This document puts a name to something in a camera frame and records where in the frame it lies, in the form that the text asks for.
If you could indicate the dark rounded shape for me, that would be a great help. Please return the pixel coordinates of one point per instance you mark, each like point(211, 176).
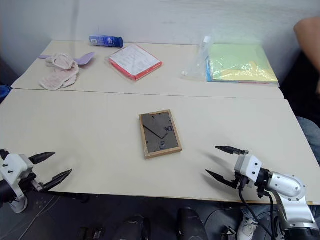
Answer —
point(191, 225)

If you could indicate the pink knitted cloth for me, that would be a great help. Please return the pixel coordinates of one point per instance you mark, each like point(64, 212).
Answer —
point(61, 71)

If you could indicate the person's bare forearm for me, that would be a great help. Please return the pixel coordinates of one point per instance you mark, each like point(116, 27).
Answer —
point(308, 40)

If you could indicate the flat purple insole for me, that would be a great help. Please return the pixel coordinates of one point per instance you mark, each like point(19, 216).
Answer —
point(85, 59)

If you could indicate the red booklet in plastic sleeve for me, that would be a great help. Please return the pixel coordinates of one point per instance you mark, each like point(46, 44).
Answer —
point(135, 61)

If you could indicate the stack of coloured paper sheets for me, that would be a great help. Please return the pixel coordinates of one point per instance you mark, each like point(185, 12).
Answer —
point(240, 63)

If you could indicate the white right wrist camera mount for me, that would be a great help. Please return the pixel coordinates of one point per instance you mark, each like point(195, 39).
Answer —
point(248, 168)

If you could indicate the blue cylindrical can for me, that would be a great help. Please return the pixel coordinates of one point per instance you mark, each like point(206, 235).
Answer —
point(105, 40)

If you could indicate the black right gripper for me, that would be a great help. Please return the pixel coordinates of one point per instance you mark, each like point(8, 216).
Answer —
point(242, 182)

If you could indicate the white sneaker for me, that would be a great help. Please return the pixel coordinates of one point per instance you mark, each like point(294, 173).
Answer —
point(246, 228)

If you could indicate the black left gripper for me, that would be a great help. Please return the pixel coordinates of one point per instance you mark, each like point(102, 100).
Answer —
point(31, 183)

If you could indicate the black buckle object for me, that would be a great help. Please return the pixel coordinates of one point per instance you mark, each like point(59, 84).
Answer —
point(228, 233)

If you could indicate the clear plastic bag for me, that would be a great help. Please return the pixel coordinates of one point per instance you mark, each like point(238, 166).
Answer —
point(197, 67)

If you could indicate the person's leg in jeans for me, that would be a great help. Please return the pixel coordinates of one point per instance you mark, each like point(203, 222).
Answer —
point(312, 137)

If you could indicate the wooden picture frame face down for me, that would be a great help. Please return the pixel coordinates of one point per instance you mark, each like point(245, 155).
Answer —
point(160, 133)

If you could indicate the blue round object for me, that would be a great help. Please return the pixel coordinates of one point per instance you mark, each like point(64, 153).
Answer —
point(3, 92)

